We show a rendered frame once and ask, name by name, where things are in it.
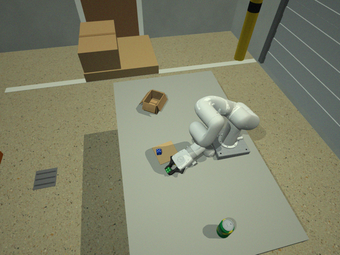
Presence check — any brown cardboard box with flaps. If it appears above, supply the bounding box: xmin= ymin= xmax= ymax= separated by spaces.
xmin=140 ymin=89 xmax=167 ymax=114

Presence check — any green drink can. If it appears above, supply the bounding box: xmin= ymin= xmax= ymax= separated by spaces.
xmin=216 ymin=219 xmax=234 ymax=238

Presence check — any tan square mat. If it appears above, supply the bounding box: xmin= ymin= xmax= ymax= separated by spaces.
xmin=152 ymin=141 xmax=178 ymax=165

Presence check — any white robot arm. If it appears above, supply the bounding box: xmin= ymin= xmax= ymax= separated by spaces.
xmin=186 ymin=96 xmax=260 ymax=166

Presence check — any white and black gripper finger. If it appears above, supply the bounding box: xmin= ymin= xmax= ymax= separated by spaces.
xmin=168 ymin=167 xmax=185 ymax=175
xmin=165 ymin=156 xmax=175 ymax=169

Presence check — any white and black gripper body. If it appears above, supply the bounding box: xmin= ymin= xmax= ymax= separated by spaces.
xmin=172 ymin=149 xmax=194 ymax=169

